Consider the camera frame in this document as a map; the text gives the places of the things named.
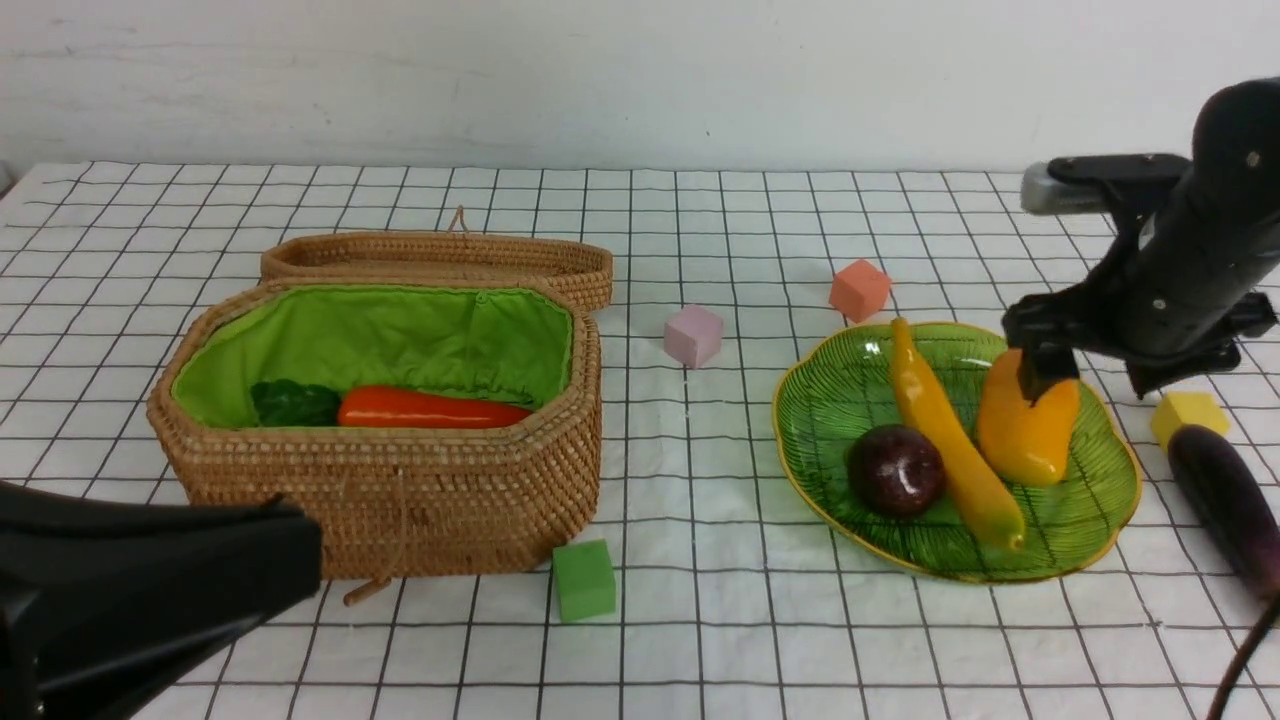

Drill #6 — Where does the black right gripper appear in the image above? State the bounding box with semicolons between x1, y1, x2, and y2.
1004;190;1277;404

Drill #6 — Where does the orange yellow toy mango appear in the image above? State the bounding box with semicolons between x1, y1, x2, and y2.
975;348;1080;487

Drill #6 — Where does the yellow toy banana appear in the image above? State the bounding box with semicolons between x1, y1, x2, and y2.
890;316;1027;551

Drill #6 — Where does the dark purple toy eggplant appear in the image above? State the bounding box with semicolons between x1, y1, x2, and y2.
1167;424;1279;600

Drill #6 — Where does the dark purple toy passionfruit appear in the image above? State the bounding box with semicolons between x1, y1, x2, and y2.
845;424;946;519

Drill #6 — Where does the orange toy carrot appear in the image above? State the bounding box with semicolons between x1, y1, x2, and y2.
250;379;534;430

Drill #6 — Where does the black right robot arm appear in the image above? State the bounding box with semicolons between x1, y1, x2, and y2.
1002;78;1279;402

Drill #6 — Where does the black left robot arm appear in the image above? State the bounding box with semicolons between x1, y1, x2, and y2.
1;483;323;719

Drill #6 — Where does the yellow foam cube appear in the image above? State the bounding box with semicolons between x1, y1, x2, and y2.
1149;391;1231;451

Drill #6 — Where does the orange foam cube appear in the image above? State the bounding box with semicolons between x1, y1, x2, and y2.
828;259;892;324

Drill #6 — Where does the green glass leaf plate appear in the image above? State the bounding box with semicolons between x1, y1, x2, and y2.
772;323;1142;584

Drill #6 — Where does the pink foam cube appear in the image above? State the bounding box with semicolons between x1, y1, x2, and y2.
663;305;724;369

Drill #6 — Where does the white checkered tablecloth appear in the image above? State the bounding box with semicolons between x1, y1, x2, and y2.
1;161;1258;719

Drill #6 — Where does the woven rattan basket lid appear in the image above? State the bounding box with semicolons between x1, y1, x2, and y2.
259;208;614;311

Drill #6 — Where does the green foam cube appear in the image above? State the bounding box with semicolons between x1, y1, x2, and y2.
552;539;618;623

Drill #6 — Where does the woven rattan basket green lining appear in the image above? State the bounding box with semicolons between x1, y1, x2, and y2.
147;277;603;606

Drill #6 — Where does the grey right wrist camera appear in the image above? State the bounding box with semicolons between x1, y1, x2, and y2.
1021;152;1190;217

